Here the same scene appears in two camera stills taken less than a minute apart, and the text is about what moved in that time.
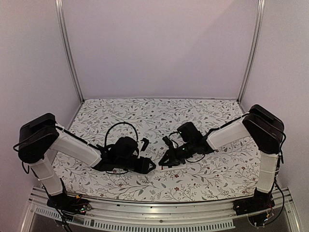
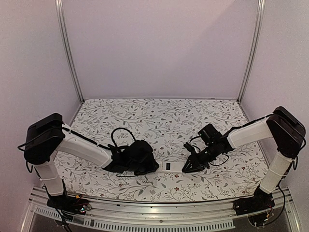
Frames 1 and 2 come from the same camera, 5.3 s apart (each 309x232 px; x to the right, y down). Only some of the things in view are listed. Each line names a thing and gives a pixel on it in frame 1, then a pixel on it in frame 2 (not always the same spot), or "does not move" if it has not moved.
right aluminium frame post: (249, 65) does not move
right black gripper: (173, 159) → (193, 161)
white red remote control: (164, 168) does not move
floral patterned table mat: (229, 172) does not move
